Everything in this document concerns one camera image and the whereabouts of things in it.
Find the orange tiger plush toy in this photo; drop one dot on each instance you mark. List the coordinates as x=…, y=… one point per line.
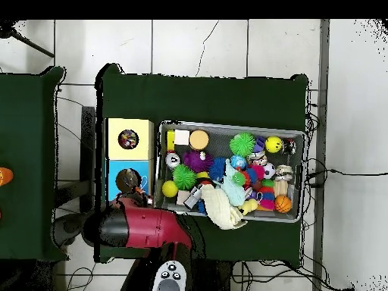
x=138, y=190

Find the silver mesh bin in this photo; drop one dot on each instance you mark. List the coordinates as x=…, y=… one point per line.
x=221, y=136

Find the purple spiky monster toy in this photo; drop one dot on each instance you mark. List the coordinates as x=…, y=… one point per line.
x=195, y=162

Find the green spiky rubber ball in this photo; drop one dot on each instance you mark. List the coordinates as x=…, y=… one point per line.
x=184, y=177
x=242, y=144

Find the orange foam disc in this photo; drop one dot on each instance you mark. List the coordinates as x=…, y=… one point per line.
x=199, y=140

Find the pale wooden cube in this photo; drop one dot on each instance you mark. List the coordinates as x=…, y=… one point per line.
x=182, y=138

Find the yellow tennis ball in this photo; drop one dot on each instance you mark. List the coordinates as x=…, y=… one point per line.
x=169, y=189

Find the light blue cloth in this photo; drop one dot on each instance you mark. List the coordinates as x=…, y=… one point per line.
x=235, y=191

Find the cream waffle cloth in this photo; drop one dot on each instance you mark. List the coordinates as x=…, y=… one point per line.
x=221, y=209

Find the yellow smiley ball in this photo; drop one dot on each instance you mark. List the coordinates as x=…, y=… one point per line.
x=273, y=144

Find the orange object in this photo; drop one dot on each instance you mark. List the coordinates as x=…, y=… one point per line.
x=4, y=176

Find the black tripod leg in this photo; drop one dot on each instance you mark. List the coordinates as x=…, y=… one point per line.
x=30, y=45

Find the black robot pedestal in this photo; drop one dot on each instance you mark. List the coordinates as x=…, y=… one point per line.
x=212, y=272

